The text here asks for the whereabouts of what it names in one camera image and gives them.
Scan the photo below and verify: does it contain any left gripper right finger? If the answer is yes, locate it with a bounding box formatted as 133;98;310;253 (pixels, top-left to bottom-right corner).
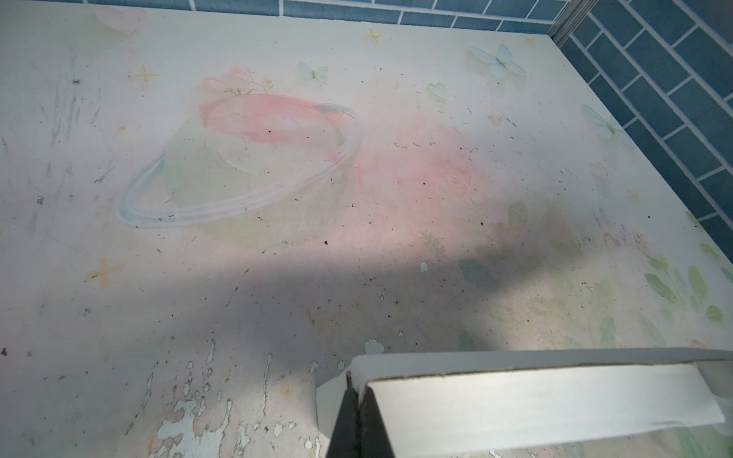
359;387;395;458

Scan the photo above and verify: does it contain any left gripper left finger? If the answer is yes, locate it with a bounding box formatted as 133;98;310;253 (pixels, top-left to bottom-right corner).
326;371;360;458

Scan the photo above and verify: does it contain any white paper box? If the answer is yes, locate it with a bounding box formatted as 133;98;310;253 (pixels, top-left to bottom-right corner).
316;348;732;457

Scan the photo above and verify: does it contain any right aluminium corner post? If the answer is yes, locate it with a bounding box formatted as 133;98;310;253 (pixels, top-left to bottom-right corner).
548;0;599;48

